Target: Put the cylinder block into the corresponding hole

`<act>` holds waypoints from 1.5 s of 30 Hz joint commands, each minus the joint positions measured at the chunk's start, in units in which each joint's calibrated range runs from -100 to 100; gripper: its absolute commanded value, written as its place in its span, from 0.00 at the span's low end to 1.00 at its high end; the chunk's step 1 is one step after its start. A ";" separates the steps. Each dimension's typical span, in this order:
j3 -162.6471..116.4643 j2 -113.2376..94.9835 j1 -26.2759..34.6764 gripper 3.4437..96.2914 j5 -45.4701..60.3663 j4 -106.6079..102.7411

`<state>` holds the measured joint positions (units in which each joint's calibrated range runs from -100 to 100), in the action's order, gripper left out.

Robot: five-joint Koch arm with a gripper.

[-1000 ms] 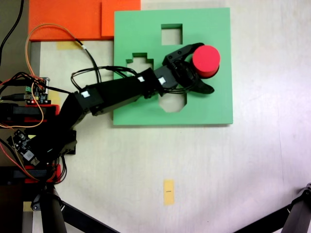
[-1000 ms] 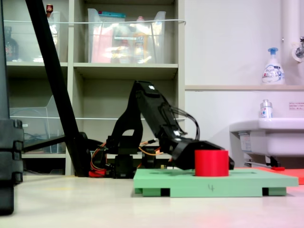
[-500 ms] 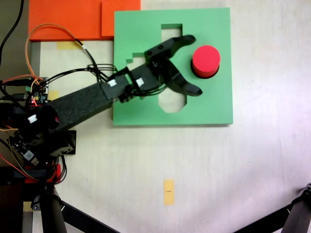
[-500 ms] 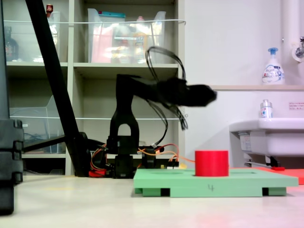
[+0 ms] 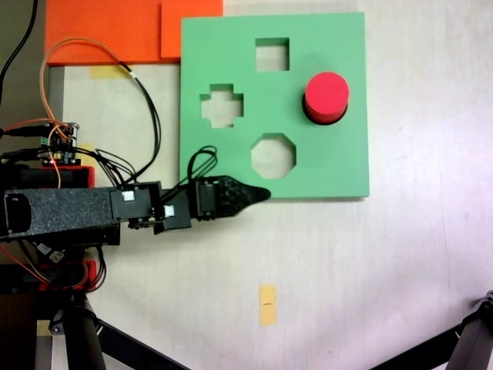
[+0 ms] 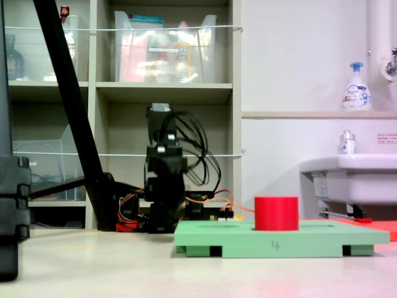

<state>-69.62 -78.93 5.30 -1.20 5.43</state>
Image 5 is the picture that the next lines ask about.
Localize red cylinder block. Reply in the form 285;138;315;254
302;72;351;126

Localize large orange flat block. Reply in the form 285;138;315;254
43;0;163;66

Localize green shape sorter board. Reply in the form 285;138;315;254
179;11;371;202

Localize small circuit board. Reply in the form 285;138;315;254
39;121;82;167

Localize black tripod with smooth legs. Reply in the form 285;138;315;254
34;291;193;370

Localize black gripper wire loop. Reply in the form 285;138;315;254
186;145;220;190

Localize thin black wire pair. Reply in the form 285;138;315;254
115;59;162;186

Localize red base mount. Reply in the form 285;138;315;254
38;165;97;292

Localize black plug cable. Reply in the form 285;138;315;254
0;126;45;139

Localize long orange wire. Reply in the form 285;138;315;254
39;37;136;130

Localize thick black cable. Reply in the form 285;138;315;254
0;0;39;111

